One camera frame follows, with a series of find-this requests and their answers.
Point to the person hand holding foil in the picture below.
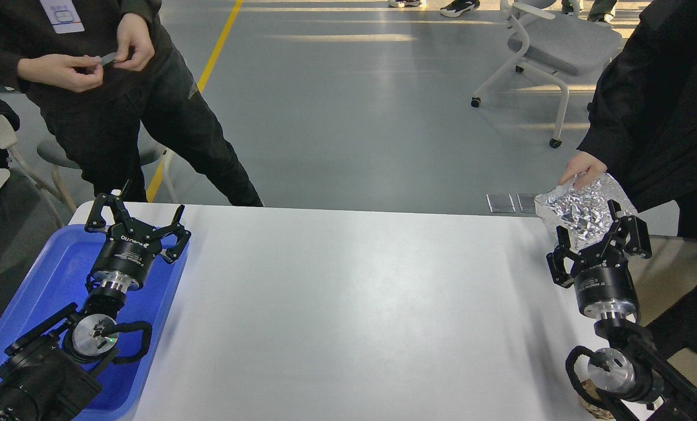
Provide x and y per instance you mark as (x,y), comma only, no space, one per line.
(582,169)

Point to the right metal floor plate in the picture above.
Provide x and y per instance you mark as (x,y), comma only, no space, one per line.
(527,203)

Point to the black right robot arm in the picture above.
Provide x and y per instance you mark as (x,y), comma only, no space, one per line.
(629,369)

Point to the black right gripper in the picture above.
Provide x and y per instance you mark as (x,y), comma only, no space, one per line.
(603,283)

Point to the silver foil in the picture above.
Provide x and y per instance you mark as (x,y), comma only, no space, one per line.
(583,212)

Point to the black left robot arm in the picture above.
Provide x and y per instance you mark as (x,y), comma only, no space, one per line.
(78,338)

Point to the person in black clothes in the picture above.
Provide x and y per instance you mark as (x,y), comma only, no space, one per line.
(98,129)

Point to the metal floor plate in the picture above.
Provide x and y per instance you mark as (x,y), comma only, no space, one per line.
(500,203)
(527,203)

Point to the small grey card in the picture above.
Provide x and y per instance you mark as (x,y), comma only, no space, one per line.
(107,59)

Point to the left metal floor plate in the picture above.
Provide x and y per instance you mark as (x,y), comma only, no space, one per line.
(500,203)

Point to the grey chair right back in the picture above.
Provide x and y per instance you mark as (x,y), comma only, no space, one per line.
(549,43)

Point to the person right hand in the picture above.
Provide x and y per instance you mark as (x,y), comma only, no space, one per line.
(75,74)

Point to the person in black jacket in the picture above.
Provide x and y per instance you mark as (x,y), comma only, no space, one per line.
(643,121)

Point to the person left hand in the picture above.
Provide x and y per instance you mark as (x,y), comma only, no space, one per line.
(134,46)

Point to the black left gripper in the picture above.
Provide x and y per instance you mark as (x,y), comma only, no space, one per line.
(124,255)

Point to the person in blue jeans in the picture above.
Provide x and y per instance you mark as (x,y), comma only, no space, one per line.
(600,11)

